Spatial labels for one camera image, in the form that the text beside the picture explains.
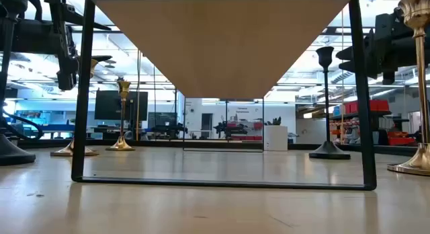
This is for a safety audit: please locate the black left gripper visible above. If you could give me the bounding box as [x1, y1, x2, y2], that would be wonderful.
[43, 0, 113, 91]

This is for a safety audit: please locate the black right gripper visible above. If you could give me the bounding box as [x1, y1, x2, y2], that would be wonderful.
[335, 11, 399, 85]

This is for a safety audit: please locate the black candle stick holder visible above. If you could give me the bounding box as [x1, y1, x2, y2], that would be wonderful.
[308, 46, 351, 160]
[0, 0, 37, 167]

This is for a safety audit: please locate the gold candle stick holder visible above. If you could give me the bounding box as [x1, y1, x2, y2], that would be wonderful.
[50, 58, 100, 157]
[105, 78, 136, 152]
[386, 0, 430, 177]

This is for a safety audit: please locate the large black monitor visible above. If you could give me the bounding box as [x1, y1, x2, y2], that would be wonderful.
[94, 89, 148, 122]

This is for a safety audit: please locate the blue workbench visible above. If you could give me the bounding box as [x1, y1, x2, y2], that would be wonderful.
[13, 109, 77, 134]

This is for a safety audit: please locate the small dark monitor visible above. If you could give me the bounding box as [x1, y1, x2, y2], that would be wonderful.
[147, 112, 178, 129]

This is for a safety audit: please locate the white box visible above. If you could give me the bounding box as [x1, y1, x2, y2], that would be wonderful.
[263, 125, 289, 151]

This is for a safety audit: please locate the thick black cable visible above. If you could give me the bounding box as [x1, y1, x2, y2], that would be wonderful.
[0, 108, 45, 141]

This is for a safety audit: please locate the black aluminium table frame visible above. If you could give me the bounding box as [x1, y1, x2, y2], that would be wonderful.
[16, 138, 419, 157]

